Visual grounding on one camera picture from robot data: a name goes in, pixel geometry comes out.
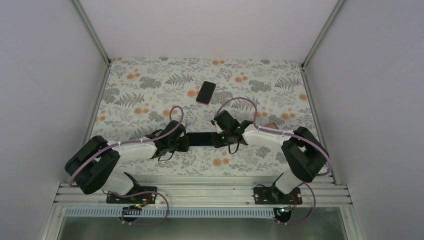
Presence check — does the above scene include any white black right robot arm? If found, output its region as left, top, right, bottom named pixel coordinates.
left=211, top=110, right=329, bottom=204

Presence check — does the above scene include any left aluminium corner post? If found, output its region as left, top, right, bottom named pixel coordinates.
left=71, top=0, right=111, bottom=67

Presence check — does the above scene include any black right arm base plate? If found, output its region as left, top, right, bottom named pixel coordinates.
left=253, top=185, right=303, bottom=205

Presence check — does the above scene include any black phone pink edge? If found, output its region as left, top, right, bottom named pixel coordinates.
left=196, top=81, right=216, bottom=105

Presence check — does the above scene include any floral patterned table mat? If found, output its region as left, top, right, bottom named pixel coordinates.
left=91, top=57, right=317, bottom=177

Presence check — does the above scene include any aluminium front rail frame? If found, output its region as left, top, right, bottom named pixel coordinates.
left=41, top=175, right=363, bottom=240

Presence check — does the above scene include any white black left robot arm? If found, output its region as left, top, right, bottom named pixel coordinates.
left=64, top=120, right=188, bottom=203

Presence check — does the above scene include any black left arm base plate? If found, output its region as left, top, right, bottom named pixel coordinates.
left=106, top=186, right=158, bottom=205

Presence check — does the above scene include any right aluminium corner post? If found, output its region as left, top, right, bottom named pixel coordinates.
left=301, top=0, right=346, bottom=72

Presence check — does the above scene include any black phone teal edge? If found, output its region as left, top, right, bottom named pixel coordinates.
left=186, top=132, right=217, bottom=147

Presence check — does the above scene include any pink phone case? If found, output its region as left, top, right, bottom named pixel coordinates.
left=263, top=122, right=279, bottom=130

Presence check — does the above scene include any grey slotted cable duct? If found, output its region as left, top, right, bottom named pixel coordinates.
left=63, top=206, right=275, bottom=219

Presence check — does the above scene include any aluminium corner post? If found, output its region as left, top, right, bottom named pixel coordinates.
left=301, top=0, right=346, bottom=72
left=71, top=0, right=111, bottom=67

